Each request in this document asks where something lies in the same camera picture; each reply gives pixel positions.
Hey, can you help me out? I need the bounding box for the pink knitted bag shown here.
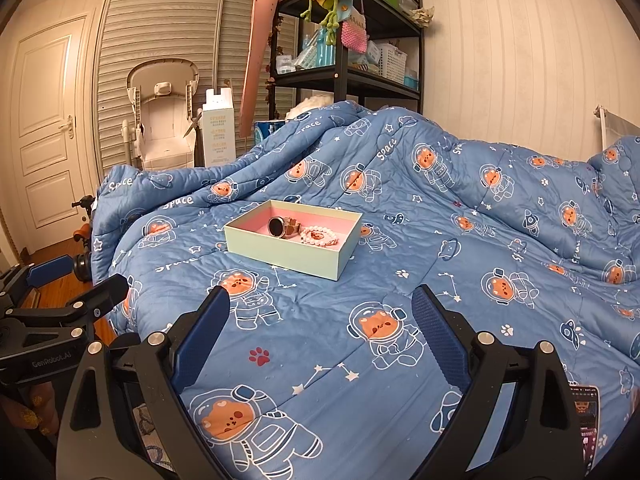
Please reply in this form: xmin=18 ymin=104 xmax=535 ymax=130
xmin=340 ymin=9 xmax=369 ymax=54

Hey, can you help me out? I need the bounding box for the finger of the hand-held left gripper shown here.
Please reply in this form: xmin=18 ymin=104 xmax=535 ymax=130
xmin=0 ymin=254 xmax=75 ymax=311
xmin=0 ymin=273 xmax=130 ymax=333

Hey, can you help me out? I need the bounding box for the black metal shelf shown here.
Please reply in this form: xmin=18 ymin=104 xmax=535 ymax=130
xmin=266 ymin=0 xmax=427 ymax=122

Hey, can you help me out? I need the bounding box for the white pearl bracelet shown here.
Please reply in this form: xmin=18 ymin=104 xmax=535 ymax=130
xmin=301 ymin=226 xmax=343 ymax=248

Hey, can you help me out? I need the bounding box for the louvered closet door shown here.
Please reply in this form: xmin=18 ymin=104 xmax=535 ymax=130
xmin=92 ymin=0 xmax=321 ymax=171

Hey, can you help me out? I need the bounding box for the white fluffy cushion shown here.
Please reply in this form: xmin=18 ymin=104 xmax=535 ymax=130
xmin=286 ymin=94 xmax=334 ymax=122

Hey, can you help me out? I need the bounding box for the tall white carton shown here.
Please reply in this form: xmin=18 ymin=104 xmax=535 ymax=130
xmin=201 ymin=87 xmax=239 ymax=167

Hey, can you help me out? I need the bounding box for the smartphone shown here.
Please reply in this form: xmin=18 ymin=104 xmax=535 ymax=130
xmin=566 ymin=383 xmax=602 ymax=472

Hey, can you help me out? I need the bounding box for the grey curved pole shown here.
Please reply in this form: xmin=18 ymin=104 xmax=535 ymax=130
xmin=212 ymin=0 xmax=234 ymax=92

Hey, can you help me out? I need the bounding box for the pink board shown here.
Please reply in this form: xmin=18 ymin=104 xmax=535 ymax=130
xmin=238 ymin=0 xmax=287 ymax=139

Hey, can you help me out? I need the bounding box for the child's scooter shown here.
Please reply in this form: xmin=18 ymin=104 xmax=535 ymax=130
xmin=70 ymin=194 xmax=99 ymax=284

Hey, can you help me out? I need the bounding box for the blue packet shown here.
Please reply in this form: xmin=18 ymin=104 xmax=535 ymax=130
xmin=252 ymin=120 xmax=287 ymax=147

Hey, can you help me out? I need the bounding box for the rose gold wrist watch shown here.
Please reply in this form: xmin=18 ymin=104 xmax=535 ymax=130
xmin=267 ymin=216 xmax=307 ymax=239

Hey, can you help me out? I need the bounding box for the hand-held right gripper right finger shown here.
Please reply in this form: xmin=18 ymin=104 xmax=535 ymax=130
xmin=411 ymin=284 xmax=587 ymax=480

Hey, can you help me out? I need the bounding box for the pale green box pink lining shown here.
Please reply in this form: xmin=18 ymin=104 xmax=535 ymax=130
xmin=223 ymin=199 xmax=364 ymax=282

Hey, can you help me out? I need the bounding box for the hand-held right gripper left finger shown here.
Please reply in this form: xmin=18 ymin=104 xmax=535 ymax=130
xmin=55 ymin=285 xmax=232 ymax=480

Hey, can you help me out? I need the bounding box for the cream panel door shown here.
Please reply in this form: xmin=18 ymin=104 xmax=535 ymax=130
xmin=9 ymin=14 xmax=97 ymax=255

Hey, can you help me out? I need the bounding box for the blue printed blanket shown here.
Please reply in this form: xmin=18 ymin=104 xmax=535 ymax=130
xmin=92 ymin=100 xmax=640 ymax=480

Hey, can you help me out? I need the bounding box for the person's left hand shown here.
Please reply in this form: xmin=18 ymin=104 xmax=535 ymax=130
xmin=0 ymin=384 xmax=63 ymax=437

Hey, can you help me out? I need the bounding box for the white plastic basket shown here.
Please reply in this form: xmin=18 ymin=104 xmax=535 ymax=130
xmin=375 ymin=41 xmax=408 ymax=86

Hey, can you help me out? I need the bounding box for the white baby high chair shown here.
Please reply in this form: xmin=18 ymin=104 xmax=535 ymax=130
xmin=121 ymin=58 xmax=204 ymax=172

